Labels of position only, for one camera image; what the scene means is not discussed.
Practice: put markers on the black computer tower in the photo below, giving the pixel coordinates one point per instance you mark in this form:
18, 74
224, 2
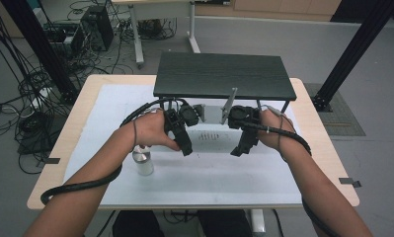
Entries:
98, 28

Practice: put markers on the black equipment box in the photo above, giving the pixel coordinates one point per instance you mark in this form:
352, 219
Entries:
61, 33

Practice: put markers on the white table mat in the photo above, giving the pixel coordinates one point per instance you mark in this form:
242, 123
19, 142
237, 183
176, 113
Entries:
201, 177

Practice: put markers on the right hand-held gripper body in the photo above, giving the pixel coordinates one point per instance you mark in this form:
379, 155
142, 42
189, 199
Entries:
245, 117

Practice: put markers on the black metal stand post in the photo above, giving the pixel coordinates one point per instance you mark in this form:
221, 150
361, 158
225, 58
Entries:
43, 52
352, 52

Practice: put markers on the white desk frame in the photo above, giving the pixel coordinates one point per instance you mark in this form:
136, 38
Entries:
137, 36

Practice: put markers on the person's left hand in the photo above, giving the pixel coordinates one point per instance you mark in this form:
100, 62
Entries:
150, 130

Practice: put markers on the dark wooden shelf rack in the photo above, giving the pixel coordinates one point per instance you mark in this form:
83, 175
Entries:
222, 74

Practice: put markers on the grey floor mat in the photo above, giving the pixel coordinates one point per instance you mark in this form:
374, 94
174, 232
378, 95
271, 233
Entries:
341, 115

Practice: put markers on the white table leg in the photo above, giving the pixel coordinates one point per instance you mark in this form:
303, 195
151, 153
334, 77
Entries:
257, 222

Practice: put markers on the white power strip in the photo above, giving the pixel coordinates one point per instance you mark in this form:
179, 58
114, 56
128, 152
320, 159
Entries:
41, 97

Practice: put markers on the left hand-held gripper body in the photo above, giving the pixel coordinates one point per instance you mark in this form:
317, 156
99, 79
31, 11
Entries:
181, 119

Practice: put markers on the person's legs in dark trousers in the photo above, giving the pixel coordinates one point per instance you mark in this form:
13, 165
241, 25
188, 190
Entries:
145, 225

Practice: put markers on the white plug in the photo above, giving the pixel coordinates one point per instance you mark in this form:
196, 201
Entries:
274, 111

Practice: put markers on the black tape strip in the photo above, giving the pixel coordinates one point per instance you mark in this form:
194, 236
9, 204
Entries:
348, 181
52, 160

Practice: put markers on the person's right hand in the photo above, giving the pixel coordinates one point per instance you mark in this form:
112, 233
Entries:
272, 130

